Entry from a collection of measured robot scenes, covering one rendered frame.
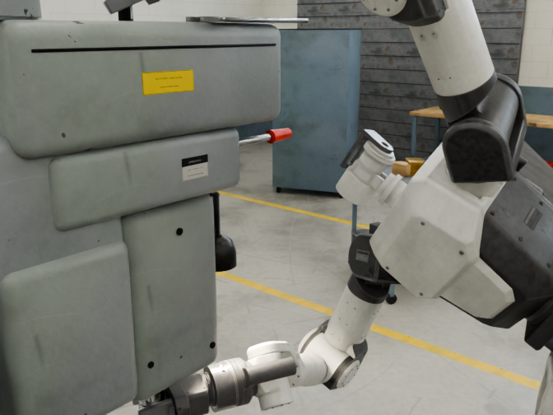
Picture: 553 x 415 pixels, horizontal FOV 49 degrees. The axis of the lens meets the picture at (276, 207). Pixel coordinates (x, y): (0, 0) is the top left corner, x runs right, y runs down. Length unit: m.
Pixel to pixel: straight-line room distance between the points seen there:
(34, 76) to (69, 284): 0.27
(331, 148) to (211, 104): 6.14
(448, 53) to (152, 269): 0.53
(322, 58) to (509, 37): 2.69
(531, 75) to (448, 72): 7.64
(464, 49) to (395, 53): 8.37
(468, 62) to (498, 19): 7.70
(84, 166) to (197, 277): 0.30
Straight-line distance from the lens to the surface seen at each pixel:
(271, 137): 1.07
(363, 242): 1.30
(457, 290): 1.13
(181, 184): 0.92
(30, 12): 0.81
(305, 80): 7.04
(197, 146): 0.93
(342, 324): 1.39
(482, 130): 0.95
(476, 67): 0.93
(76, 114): 0.79
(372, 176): 1.14
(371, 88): 9.50
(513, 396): 3.65
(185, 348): 1.04
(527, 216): 1.10
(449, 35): 0.90
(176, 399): 1.14
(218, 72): 0.93
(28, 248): 0.81
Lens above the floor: 1.88
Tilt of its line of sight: 16 degrees down
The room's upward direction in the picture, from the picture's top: straight up
